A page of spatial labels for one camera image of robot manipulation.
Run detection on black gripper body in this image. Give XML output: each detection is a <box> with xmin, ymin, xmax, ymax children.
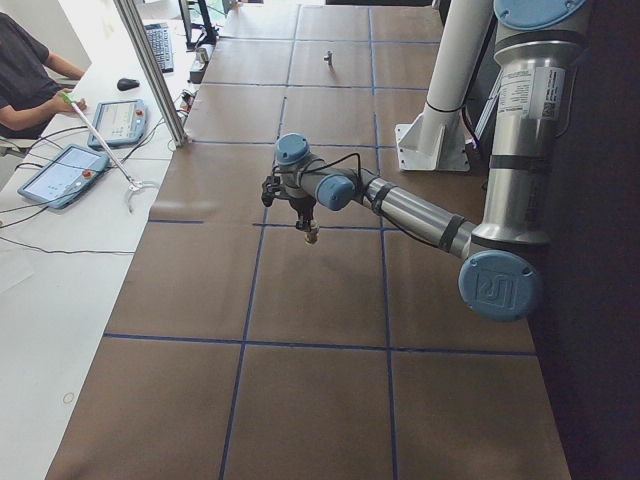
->
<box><xmin>289</xmin><ymin>196</ymin><xmax>315</xmax><ymax>223</ymax></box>

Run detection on brass PPR valve white ends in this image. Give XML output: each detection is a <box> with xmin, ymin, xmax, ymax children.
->
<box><xmin>304</xmin><ymin>223</ymin><xmax>320</xmax><ymax>245</ymax></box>

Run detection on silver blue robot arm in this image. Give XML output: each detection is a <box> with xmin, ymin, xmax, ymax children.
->
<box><xmin>261</xmin><ymin>1</ymin><xmax>593</xmax><ymax>322</ymax></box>

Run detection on chrome pipe fitting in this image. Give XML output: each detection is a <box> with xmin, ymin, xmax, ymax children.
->
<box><xmin>323</xmin><ymin>50</ymin><xmax>333</xmax><ymax>68</ymax></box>

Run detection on white reacher grabber stick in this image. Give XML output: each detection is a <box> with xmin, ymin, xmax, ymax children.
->
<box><xmin>58</xmin><ymin>91</ymin><xmax>160</xmax><ymax>214</ymax></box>

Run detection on black monitor stand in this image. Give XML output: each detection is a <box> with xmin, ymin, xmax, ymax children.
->
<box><xmin>178</xmin><ymin>0</ymin><xmax>218</xmax><ymax>51</ymax></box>

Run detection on far blue teach pendant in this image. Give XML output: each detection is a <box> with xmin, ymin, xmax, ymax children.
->
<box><xmin>92</xmin><ymin>99</ymin><xmax>147</xmax><ymax>148</ymax></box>

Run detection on blue teach pendant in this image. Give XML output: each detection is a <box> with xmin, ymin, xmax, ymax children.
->
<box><xmin>92</xmin><ymin>99</ymin><xmax>147</xmax><ymax>148</ymax></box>
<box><xmin>17</xmin><ymin>144</ymin><xmax>109</xmax><ymax>209</ymax></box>

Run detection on black computer mouse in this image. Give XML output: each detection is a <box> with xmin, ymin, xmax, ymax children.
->
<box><xmin>116</xmin><ymin>78</ymin><xmax>140</xmax><ymax>91</ymax></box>

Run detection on black keyboard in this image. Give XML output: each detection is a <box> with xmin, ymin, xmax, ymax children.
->
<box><xmin>144</xmin><ymin>23</ymin><xmax>174</xmax><ymax>73</ymax></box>

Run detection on near blue teach pendant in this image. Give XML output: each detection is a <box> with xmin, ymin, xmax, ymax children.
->
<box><xmin>17</xmin><ymin>144</ymin><xmax>109</xmax><ymax>209</ymax></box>

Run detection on person in dark shirt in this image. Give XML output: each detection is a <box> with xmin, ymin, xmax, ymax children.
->
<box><xmin>1</xmin><ymin>13</ymin><xmax>85</xmax><ymax>139</ymax></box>

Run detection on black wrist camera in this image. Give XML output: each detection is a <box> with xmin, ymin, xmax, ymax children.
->
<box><xmin>261</xmin><ymin>175</ymin><xmax>283</xmax><ymax>208</ymax></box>

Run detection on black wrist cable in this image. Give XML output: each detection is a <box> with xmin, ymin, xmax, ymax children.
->
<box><xmin>272</xmin><ymin>152</ymin><xmax>396</xmax><ymax>226</ymax></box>

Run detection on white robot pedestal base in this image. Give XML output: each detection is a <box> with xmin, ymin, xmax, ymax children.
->
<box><xmin>395</xmin><ymin>0</ymin><xmax>493</xmax><ymax>172</ymax></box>

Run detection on aluminium frame post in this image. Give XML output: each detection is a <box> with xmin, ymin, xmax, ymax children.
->
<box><xmin>114</xmin><ymin>0</ymin><xmax>188</xmax><ymax>148</ymax></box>

